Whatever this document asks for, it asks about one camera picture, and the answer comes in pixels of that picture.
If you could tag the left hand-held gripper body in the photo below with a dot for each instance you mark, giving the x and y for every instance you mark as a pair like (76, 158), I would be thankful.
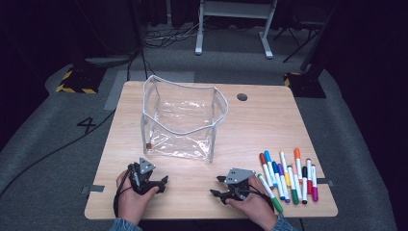
(146, 166)

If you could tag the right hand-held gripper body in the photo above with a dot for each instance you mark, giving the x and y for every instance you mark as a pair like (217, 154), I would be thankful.
(238, 175)

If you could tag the reddish brown marker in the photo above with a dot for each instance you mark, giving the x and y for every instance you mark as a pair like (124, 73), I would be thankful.
(262, 158)

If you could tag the light blue marker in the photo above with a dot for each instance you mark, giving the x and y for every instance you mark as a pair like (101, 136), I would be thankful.
(267, 156)

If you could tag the dark blue marker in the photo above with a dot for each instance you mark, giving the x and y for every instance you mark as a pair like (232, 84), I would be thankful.
(275, 167)

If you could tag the clear plastic zipper bag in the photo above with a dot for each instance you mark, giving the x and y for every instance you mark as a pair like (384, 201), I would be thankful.
(183, 144)

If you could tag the light green marker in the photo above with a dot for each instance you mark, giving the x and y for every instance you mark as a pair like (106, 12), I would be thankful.
(276, 203)

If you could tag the peach marker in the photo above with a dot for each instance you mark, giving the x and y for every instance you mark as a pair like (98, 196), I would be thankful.
(298, 191)

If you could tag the orange marker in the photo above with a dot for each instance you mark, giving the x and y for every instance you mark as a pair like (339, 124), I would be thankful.
(297, 153)

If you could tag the black marker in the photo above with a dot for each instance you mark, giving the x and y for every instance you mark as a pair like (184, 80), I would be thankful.
(304, 172)

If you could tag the red marker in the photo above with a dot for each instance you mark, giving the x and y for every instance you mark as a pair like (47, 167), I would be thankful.
(309, 186)

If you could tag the magenta marker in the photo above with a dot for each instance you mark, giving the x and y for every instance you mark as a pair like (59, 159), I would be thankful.
(315, 194)

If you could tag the person's left hand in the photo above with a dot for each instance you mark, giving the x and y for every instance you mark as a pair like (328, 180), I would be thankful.
(130, 205)

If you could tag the person's right hand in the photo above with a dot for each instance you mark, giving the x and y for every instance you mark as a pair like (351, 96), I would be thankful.
(256, 208)

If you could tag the grey tape strip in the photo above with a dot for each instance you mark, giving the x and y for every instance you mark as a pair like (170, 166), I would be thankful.
(93, 188)
(325, 182)

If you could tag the black striped stand base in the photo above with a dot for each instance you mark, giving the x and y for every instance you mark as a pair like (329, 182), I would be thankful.
(80, 80)
(308, 86)

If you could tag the grey stand base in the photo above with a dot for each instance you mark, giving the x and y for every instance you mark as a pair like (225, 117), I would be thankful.
(106, 61)

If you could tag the black folding stand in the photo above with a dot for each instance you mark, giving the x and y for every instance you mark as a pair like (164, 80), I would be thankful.
(301, 46)

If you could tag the white metal desk frame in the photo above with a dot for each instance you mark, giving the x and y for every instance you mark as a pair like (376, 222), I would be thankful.
(235, 9)

